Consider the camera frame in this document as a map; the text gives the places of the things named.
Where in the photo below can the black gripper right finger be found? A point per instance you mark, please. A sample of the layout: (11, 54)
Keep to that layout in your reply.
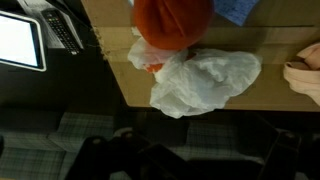
(283, 156)

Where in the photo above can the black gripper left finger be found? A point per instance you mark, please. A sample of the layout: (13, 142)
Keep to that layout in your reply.
(93, 160)

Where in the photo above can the white plastic bag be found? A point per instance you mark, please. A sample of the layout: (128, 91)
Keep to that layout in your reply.
(206, 80)

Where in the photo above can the large cardboard box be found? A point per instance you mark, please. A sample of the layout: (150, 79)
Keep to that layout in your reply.
(276, 43)

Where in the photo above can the green plaid sofa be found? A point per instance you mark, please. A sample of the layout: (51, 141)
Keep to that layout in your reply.
(40, 146)

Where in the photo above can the pink cloth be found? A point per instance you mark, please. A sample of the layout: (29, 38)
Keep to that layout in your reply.
(305, 76)

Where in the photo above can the black TV remote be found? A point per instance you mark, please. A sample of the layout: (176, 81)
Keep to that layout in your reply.
(61, 31)

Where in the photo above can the white framed tablet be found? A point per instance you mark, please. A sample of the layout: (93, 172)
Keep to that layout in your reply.
(18, 41)

